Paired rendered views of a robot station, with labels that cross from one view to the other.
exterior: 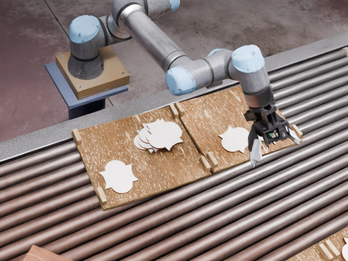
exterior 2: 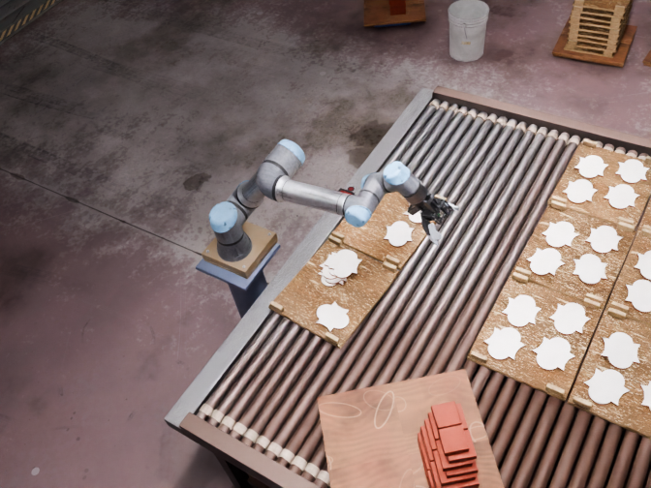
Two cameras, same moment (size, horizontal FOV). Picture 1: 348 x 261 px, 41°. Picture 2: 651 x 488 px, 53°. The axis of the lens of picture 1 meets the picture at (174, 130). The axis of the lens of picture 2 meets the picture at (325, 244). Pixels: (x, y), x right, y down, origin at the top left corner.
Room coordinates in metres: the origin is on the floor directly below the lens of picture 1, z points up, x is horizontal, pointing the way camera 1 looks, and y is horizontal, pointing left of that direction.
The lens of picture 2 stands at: (-0.49, 0.42, 2.99)
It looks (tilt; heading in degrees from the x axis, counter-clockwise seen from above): 49 degrees down; 348
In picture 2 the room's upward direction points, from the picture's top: 11 degrees counter-clockwise
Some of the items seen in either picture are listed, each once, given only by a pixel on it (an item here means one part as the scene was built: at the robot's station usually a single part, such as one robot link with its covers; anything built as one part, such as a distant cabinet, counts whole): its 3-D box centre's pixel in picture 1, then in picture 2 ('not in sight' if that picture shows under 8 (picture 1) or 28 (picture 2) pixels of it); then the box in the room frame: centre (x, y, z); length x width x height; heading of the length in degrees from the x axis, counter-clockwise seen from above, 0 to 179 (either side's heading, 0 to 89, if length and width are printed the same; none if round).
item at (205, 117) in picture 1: (236, 123); (389, 220); (1.26, -0.24, 0.93); 0.41 x 0.35 x 0.02; 125
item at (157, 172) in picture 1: (140, 153); (334, 289); (1.02, 0.10, 0.93); 0.41 x 0.35 x 0.02; 124
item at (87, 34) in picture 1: (86, 35); (226, 221); (1.41, 0.41, 1.09); 0.13 x 0.12 x 0.14; 131
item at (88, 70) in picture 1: (85, 58); (232, 240); (1.41, 0.42, 0.97); 0.15 x 0.15 x 0.10
